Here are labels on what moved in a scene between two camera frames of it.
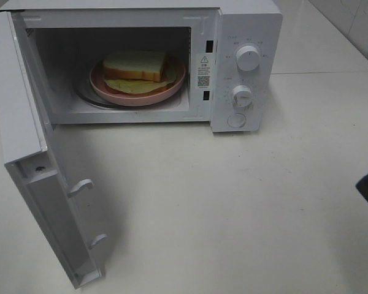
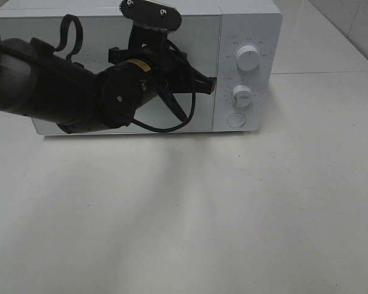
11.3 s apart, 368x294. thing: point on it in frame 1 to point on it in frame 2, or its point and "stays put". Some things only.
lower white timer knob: (242, 96) stays put
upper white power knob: (248, 58) stays put
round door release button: (237, 120) stays put
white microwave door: (34, 163) to (198, 37)
